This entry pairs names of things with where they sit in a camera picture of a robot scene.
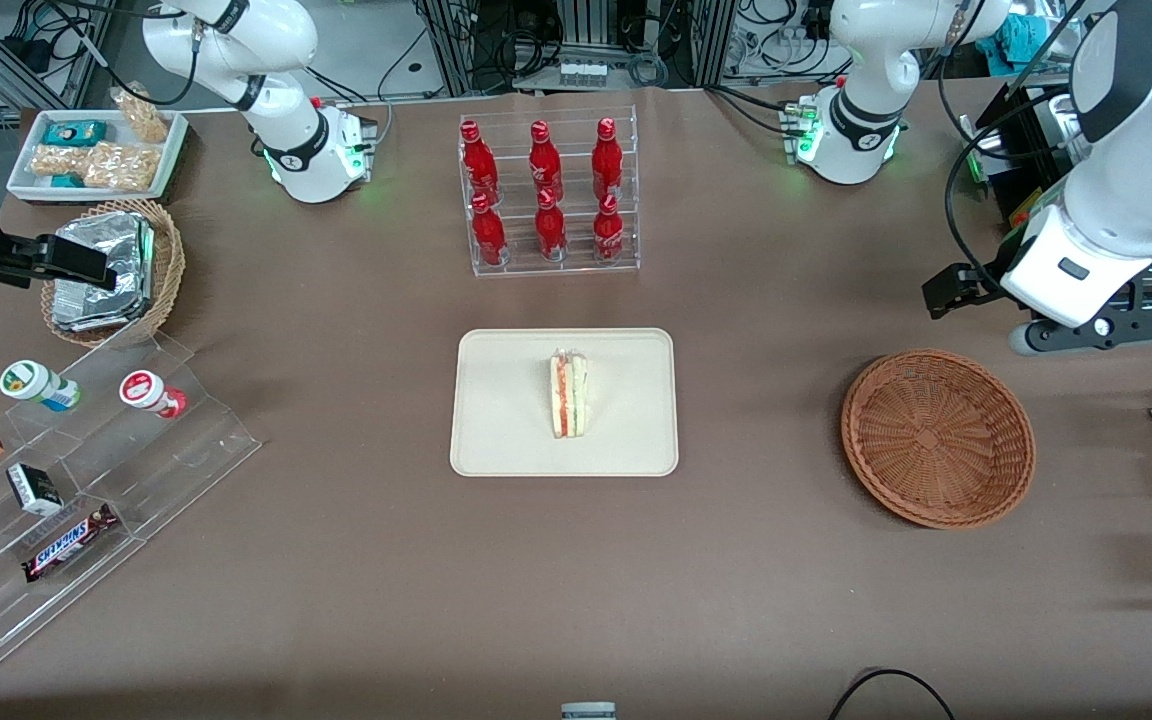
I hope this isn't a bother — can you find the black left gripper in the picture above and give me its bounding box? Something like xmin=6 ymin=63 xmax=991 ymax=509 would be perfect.
xmin=921 ymin=262 xmax=1152 ymax=336

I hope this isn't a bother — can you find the triangle sandwich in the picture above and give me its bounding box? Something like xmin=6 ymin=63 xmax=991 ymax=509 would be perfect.
xmin=549 ymin=349 xmax=590 ymax=440

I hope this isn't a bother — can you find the white snack tray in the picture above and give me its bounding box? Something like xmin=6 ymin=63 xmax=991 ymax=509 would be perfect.
xmin=6 ymin=108 xmax=189 ymax=204

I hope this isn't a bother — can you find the light tan wicker basket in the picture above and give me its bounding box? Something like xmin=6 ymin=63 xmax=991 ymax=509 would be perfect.
xmin=40 ymin=198 xmax=186 ymax=348

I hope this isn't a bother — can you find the brown round wicker basket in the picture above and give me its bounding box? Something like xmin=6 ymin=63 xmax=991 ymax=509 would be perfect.
xmin=840 ymin=348 xmax=1037 ymax=529

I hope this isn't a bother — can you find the cream plastic tray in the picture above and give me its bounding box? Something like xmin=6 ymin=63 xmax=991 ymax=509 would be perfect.
xmin=449 ymin=328 xmax=679 ymax=478

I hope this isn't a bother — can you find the aluminium foil container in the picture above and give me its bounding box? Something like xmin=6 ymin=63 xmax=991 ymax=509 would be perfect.
xmin=51 ymin=212 xmax=155 ymax=333

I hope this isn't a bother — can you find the puffed snack bag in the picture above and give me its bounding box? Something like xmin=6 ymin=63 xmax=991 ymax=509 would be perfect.
xmin=111 ymin=85 xmax=169 ymax=144
xmin=84 ymin=142 xmax=162 ymax=191
xmin=31 ymin=145 xmax=87 ymax=179

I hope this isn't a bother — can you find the emergency stop button box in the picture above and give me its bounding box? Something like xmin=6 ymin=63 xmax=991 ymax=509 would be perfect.
xmin=1008 ymin=188 xmax=1045 ymax=233

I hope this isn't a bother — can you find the green lidded yogurt cup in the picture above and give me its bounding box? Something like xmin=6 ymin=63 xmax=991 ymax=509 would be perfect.
xmin=0 ymin=360 xmax=81 ymax=413

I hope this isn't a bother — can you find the teal snack box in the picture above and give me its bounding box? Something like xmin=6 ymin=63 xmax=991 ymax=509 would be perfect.
xmin=42 ymin=120 xmax=107 ymax=147

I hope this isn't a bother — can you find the black control box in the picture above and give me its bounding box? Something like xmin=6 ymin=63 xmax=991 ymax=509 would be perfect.
xmin=956 ymin=85 xmax=1077 ymax=201

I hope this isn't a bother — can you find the red lidded yogurt cup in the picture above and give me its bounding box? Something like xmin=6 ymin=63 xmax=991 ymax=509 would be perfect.
xmin=119 ymin=370 xmax=188 ymax=419

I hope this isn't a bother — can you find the small black carton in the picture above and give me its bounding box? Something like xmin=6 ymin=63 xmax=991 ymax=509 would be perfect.
xmin=6 ymin=462 xmax=64 ymax=517

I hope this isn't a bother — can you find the clear acrylic stepped shelf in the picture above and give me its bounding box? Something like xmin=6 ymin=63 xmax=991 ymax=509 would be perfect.
xmin=0 ymin=330 xmax=263 ymax=681

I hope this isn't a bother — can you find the teal cloth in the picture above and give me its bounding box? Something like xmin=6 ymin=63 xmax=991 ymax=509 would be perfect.
xmin=996 ymin=12 xmax=1052 ymax=66

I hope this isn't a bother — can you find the Snickers chocolate bar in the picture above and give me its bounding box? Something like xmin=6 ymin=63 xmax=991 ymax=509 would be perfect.
xmin=21 ymin=503 xmax=120 ymax=584

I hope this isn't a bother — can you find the red cola bottle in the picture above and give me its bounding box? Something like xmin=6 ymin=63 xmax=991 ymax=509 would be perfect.
xmin=470 ymin=193 xmax=508 ymax=267
xmin=593 ymin=193 xmax=625 ymax=264
xmin=591 ymin=117 xmax=625 ymax=199
xmin=528 ymin=120 xmax=564 ymax=201
xmin=460 ymin=120 xmax=499 ymax=201
xmin=534 ymin=188 xmax=568 ymax=262

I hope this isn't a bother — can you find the clear acrylic bottle rack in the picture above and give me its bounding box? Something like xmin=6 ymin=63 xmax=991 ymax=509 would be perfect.
xmin=458 ymin=105 xmax=641 ymax=278

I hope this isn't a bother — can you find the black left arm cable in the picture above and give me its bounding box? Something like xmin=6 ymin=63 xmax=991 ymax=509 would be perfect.
xmin=941 ymin=90 xmax=1077 ymax=296

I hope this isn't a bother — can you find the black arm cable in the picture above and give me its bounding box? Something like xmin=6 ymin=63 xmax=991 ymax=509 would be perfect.
xmin=941 ymin=90 xmax=1077 ymax=296
xmin=121 ymin=20 xmax=205 ymax=109

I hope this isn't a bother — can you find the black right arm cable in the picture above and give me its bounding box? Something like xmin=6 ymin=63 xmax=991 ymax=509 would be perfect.
xmin=121 ymin=20 xmax=205 ymax=109

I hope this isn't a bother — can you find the black looped cable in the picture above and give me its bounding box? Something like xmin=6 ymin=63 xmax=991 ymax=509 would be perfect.
xmin=828 ymin=668 xmax=955 ymax=720

